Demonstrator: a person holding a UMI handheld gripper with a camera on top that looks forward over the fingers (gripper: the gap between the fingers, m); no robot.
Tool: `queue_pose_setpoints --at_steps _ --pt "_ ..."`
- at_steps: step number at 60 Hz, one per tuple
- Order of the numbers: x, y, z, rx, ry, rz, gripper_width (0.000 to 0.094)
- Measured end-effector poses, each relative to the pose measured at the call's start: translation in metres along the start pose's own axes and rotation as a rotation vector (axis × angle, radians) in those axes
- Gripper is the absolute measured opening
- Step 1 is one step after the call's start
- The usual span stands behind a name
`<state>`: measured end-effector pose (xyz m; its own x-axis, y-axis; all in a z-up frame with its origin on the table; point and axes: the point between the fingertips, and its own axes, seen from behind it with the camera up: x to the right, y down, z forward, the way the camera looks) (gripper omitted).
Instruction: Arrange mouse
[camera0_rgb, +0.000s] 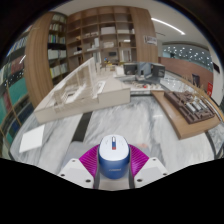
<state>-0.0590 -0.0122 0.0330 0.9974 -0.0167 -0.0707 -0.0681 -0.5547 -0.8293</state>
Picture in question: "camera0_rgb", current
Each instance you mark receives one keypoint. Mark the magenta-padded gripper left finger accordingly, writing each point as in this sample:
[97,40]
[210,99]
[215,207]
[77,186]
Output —
[76,171]

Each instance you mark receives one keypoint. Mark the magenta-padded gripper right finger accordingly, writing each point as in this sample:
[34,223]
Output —
[148,170]

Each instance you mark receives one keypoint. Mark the blue and white computer mouse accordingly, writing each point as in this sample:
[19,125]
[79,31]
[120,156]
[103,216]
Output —
[114,156]

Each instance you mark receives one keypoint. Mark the white paper sheet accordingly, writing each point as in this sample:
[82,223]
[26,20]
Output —
[32,138]

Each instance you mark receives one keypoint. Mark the wooden base board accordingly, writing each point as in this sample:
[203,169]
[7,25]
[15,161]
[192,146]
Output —
[181,125]

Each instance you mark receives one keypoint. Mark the brown architectural model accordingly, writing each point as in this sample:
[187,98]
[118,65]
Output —
[191,108]

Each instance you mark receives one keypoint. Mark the small white model base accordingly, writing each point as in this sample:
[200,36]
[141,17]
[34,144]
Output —
[145,88]

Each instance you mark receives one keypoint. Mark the white architectural model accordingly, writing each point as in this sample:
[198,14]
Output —
[83,90]

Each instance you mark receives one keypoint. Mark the dark grey building model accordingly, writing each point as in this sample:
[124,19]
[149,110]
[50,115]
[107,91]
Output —
[143,71]

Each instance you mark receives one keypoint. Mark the red sign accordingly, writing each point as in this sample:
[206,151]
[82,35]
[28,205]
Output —
[210,89]

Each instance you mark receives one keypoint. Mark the dark bookshelf with colourful books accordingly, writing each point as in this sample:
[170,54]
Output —
[13,86]

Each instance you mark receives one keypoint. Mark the group of small ceiling lights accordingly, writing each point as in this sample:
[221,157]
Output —
[186,53]

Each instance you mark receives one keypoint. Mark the wooden shelf unit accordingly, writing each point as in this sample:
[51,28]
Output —
[93,36]

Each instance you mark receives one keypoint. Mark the long ceiling light strip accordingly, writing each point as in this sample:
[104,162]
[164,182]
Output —
[168,25]

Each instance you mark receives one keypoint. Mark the white wall poster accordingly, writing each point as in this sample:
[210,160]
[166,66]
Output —
[150,40]

